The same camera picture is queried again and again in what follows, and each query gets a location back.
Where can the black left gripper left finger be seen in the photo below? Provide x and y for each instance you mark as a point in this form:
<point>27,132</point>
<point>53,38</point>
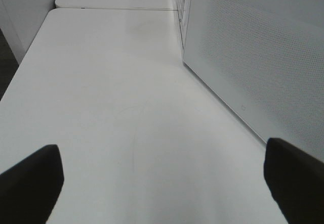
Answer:
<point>30,188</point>

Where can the white microwave oven body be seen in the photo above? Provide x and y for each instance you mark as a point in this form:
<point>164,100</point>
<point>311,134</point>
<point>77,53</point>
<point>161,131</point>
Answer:
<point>183,8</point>

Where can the white microwave door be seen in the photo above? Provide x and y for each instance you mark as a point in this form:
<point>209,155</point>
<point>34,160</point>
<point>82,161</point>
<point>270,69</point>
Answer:
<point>264,59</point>

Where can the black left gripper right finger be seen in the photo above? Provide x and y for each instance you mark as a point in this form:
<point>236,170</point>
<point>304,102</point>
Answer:
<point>295,180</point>

